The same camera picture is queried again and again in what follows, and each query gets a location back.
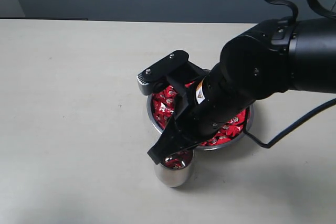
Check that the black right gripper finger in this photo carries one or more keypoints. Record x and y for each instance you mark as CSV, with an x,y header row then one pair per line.
x,y
169,143
184,146

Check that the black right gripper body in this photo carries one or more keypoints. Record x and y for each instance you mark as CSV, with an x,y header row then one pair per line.
x,y
208,105

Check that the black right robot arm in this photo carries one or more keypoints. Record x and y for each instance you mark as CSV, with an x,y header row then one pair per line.
x,y
270,57

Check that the red candies in cup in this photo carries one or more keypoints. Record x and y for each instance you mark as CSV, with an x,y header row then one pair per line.
x,y
176,161

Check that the steel cup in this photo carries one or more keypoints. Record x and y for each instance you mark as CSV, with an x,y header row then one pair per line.
x,y
176,177

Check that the steel bowl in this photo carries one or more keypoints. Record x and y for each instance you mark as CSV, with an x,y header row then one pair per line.
x,y
213,119

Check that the red wrapped candies pile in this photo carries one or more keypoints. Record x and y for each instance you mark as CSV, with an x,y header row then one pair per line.
x,y
160,108

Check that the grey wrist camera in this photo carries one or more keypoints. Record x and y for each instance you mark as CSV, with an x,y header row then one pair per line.
x,y
156,73

